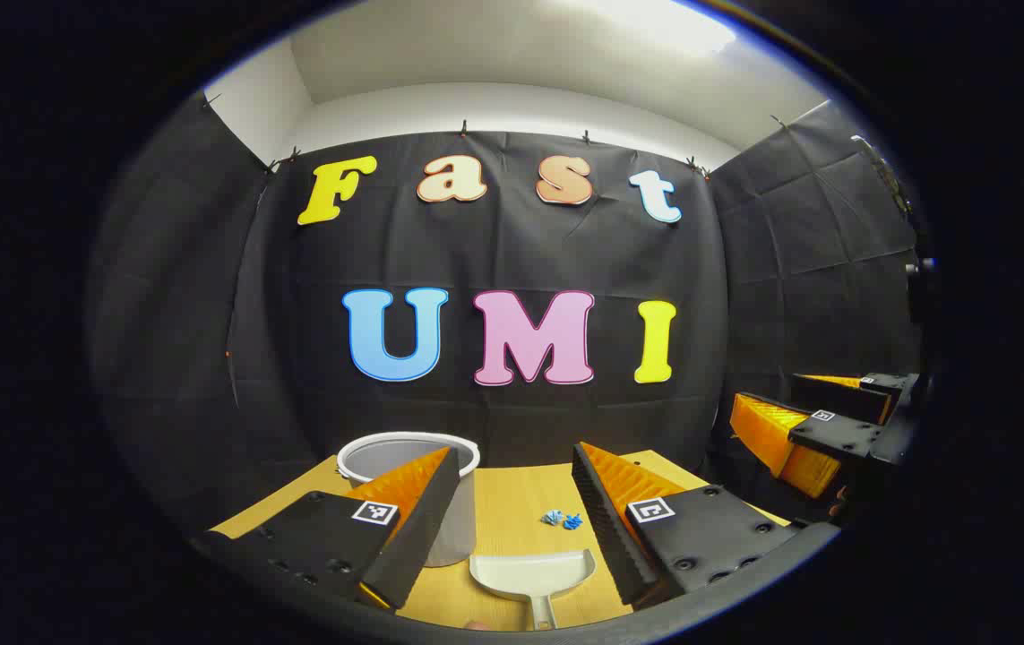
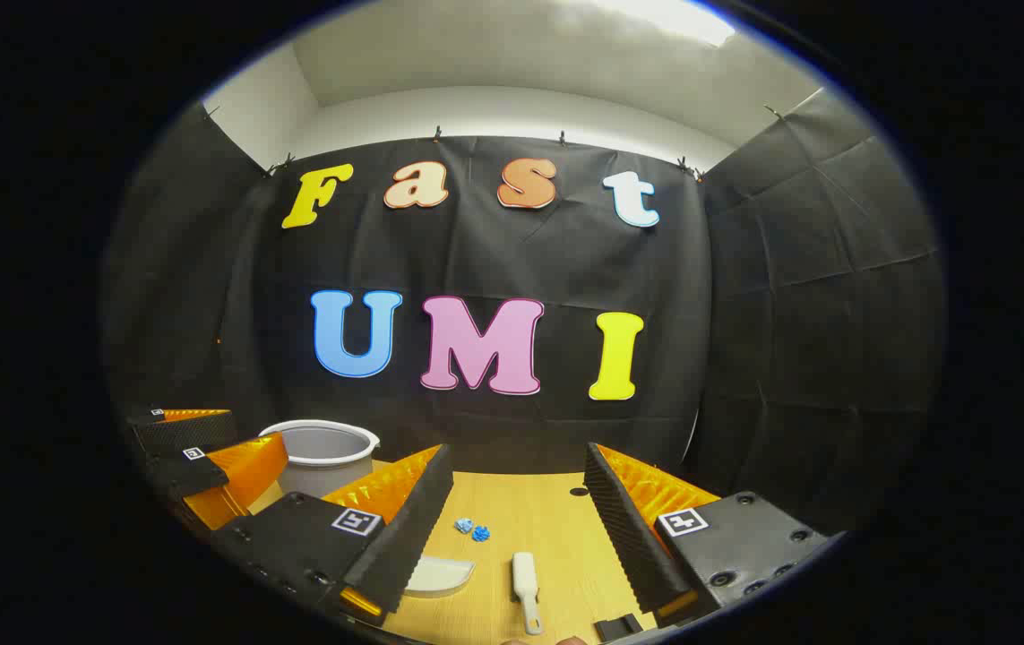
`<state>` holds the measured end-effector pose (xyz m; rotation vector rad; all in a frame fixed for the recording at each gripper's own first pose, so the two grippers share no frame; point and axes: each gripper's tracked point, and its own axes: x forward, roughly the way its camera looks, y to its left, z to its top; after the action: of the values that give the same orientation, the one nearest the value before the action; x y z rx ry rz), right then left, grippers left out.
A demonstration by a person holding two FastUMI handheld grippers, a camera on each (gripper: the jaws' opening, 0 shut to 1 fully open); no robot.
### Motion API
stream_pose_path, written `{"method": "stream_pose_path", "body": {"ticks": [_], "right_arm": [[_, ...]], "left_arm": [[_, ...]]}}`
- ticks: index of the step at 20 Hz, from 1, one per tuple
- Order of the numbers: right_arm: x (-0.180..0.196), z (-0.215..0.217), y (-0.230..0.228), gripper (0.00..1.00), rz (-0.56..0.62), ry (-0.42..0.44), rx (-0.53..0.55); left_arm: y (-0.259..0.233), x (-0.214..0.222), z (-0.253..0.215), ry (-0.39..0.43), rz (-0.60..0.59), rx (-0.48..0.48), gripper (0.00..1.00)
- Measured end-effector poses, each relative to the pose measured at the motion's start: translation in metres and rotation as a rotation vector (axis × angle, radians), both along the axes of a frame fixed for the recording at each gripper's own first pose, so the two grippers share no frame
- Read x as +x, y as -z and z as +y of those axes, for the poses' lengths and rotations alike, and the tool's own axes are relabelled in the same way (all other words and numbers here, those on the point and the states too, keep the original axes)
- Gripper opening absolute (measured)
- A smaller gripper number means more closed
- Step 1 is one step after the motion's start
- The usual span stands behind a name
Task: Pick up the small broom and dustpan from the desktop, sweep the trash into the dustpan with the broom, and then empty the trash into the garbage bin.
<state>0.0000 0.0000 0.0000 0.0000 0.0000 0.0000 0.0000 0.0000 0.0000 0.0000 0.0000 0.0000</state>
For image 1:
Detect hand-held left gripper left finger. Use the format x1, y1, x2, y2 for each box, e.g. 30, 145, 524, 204
198, 446, 461, 612

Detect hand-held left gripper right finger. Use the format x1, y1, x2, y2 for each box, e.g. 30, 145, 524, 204
572, 441, 838, 610

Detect grey garbage bin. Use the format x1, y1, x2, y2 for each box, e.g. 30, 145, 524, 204
337, 432, 481, 568

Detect white dustpan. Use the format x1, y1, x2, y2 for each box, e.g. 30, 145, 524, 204
469, 549, 598, 631

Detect wooden desktop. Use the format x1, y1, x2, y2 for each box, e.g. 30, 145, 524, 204
207, 448, 790, 632

